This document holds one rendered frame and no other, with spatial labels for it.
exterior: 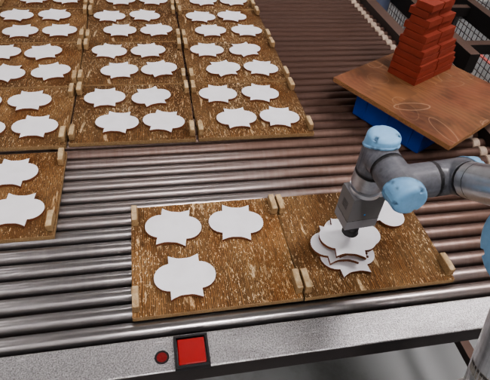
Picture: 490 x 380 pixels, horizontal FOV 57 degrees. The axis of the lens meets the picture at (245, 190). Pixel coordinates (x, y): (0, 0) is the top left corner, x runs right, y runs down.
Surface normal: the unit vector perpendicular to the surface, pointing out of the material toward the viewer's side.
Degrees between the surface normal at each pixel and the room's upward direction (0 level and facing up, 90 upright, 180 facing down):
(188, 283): 0
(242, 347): 0
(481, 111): 0
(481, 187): 89
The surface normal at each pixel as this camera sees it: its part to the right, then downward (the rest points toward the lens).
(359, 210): 0.25, 0.68
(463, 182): -0.98, 0.05
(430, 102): 0.07, -0.72
